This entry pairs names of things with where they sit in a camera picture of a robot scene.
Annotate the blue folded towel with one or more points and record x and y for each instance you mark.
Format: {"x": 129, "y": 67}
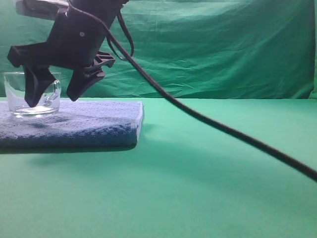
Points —
{"x": 77, "y": 124}

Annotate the green table cloth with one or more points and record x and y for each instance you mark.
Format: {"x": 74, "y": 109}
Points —
{"x": 182, "y": 180}

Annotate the green backdrop curtain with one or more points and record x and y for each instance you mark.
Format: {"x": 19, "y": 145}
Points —
{"x": 226, "y": 49}

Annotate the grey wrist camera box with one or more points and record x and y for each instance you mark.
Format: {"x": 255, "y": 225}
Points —
{"x": 39, "y": 7}

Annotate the transparent glass cup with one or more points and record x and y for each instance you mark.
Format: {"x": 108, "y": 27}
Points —
{"x": 30, "y": 99}

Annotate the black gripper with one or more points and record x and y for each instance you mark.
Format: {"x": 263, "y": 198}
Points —
{"x": 73, "y": 43}

